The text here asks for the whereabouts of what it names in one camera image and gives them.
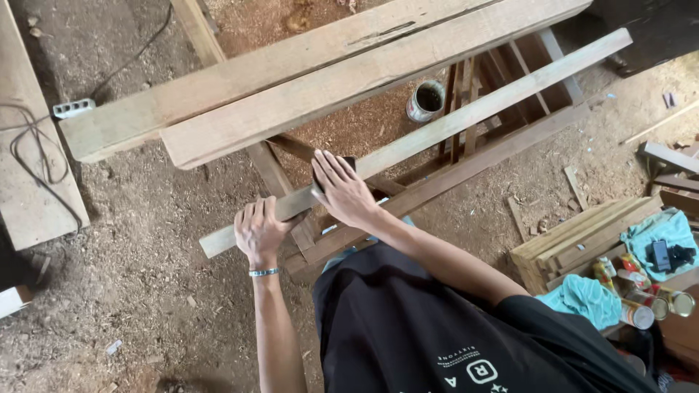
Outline heap of wood offcuts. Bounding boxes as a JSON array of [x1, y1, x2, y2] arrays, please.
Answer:
[[638, 140, 699, 219]]

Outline black camera pouch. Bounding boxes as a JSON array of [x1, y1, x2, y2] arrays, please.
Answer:
[[668, 243, 698, 271]]

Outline dark sanding block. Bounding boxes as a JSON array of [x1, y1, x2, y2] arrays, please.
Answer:
[[311, 156, 357, 195]]

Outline person's black printed shirt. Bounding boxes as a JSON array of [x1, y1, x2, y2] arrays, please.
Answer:
[[312, 242, 663, 393]]

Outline wooden sawhorse frame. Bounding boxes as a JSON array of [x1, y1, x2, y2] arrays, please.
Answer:
[[169, 0, 592, 275]]

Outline long narrow wooden slat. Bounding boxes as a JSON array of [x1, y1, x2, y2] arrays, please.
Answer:
[[199, 28, 633, 259]]

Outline slatted wooden furniture frame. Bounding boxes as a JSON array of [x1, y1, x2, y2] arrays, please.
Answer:
[[437, 27, 586, 166]]

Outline thin pale wooden stick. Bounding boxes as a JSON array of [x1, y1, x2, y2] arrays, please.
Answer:
[[621, 98, 699, 146]]

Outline short wooden offcut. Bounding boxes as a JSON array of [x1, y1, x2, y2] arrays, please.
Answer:
[[563, 165, 590, 212], [507, 195, 530, 243]]

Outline stack of wooden slats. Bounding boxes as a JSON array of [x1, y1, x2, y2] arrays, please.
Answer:
[[509, 195, 665, 296]]

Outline open dirty tin can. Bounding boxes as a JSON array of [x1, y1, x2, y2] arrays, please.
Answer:
[[405, 80, 447, 123]]

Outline black electric cable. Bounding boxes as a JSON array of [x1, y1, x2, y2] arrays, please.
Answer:
[[0, 3, 174, 233]]

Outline person's light blue shorts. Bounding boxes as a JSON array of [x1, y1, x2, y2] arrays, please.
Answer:
[[321, 215, 417, 274]]

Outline thick wooden beam with crack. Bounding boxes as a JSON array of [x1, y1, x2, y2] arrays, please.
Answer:
[[58, 0, 495, 164]]

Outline grey hollow metal bracket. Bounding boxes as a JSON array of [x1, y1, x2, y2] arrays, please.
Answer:
[[52, 98, 97, 120]]

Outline thick pale wooden beam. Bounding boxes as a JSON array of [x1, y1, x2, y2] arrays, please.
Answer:
[[161, 0, 594, 171]]

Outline crumpled teal cloth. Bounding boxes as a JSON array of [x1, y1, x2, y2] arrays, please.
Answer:
[[535, 274, 623, 331]]

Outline tin can with silver lid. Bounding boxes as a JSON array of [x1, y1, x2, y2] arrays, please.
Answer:
[[619, 298, 655, 331]]

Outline person's right hand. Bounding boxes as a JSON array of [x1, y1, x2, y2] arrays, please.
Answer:
[[311, 150, 384, 230]]

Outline black mobile phone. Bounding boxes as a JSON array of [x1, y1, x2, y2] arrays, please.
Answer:
[[650, 239, 673, 273]]

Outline dark wooden board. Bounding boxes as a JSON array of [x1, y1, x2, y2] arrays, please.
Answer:
[[587, 0, 699, 78]]

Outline red yellow packet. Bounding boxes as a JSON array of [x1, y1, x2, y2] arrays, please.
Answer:
[[619, 253, 652, 289]]

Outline teal cloth under phone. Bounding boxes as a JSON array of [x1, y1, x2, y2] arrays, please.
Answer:
[[620, 207, 699, 283]]

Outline white box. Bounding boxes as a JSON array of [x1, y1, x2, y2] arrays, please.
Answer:
[[0, 284, 35, 321]]

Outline tin can with gold lid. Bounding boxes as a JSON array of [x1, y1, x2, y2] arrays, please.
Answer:
[[657, 286, 696, 318], [627, 289, 671, 322]]

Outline person's left hand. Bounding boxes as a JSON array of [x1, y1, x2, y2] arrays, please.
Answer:
[[234, 196, 310, 270]]

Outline wide wooden plank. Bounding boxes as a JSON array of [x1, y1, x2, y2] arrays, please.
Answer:
[[0, 0, 91, 252]]

